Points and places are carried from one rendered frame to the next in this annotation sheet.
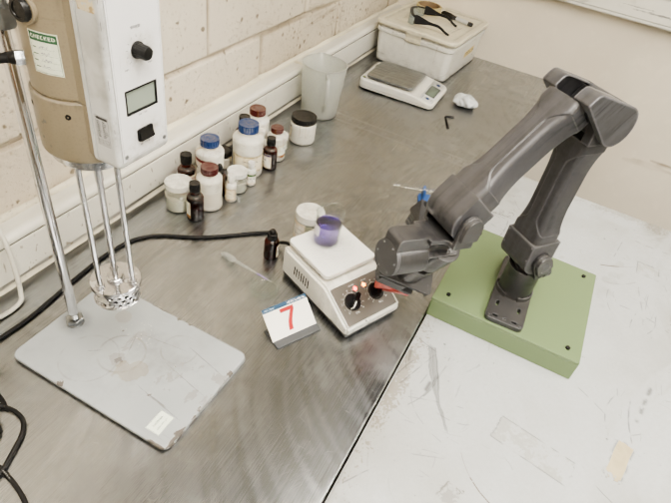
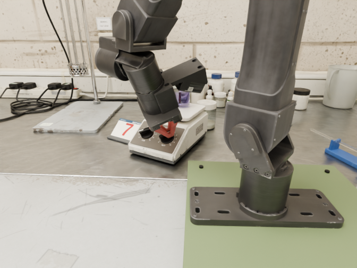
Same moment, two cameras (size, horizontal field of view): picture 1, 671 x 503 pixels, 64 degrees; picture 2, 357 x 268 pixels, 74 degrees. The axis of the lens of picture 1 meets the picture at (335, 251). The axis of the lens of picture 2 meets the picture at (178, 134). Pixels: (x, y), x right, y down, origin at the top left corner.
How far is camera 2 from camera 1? 0.95 m
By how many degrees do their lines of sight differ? 63
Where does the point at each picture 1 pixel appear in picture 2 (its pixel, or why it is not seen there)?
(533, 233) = (237, 84)
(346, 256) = not seen: hidden behind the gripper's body
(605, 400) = not seen: outside the picture
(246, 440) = (39, 144)
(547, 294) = (307, 247)
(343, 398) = (76, 163)
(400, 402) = (78, 185)
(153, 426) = (44, 123)
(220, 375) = (78, 127)
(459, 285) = (221, 171)
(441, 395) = (93, 205)
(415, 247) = (109, 46)
